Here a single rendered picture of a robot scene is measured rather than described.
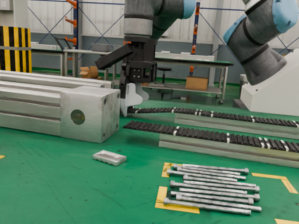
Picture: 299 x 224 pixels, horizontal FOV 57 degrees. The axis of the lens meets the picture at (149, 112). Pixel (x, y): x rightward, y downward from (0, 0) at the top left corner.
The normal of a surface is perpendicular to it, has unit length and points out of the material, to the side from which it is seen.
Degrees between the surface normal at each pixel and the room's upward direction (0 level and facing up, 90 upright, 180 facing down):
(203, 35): 90
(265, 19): 109
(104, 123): 90
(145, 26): 90
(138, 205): 0
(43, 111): 90
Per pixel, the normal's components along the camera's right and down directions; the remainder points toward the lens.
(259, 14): -0.58, 0.48
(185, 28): -0.14, 0.22
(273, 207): 0.07, -0.97
